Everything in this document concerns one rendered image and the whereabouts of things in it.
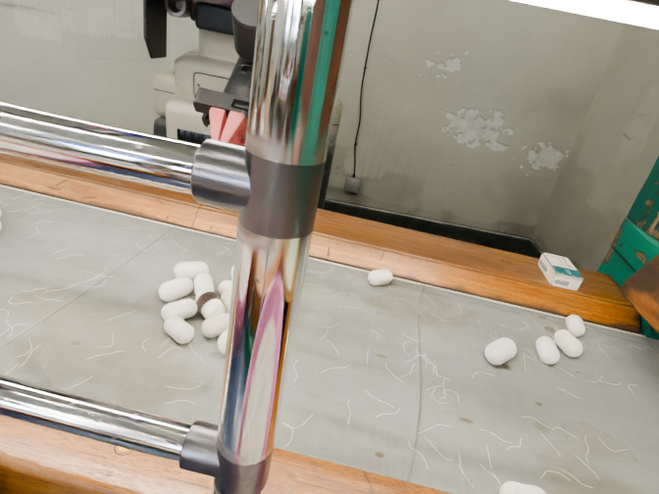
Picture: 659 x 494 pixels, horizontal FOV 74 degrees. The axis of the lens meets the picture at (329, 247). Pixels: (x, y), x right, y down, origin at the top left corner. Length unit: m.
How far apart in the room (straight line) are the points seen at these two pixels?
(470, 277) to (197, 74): 0.74
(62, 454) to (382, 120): 2.28
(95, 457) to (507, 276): 0.48
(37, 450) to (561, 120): 2.58
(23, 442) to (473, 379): 0.35
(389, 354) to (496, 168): 2.24
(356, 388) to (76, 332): 0.24
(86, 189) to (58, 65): 2.25
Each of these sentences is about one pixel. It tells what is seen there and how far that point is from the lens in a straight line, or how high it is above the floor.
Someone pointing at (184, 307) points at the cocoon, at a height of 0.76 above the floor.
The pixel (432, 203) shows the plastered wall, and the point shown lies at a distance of 2.60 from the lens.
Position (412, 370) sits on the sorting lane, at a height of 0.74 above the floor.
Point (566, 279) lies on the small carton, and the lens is 0.63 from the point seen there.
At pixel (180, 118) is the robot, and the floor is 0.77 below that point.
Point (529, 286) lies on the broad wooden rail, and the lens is 0.61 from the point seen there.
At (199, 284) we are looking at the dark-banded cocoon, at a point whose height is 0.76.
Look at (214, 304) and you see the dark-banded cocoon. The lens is 0.42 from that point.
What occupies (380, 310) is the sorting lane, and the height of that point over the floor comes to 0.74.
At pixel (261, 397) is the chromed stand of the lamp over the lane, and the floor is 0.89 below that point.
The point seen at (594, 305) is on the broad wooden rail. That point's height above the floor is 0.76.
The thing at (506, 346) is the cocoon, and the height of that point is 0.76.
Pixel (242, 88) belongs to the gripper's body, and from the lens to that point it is 0.61.
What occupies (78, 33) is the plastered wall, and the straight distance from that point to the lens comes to 2.81.
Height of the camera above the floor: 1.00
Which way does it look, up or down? 26 degrees down
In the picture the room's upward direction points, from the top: 12 degrees clockwise
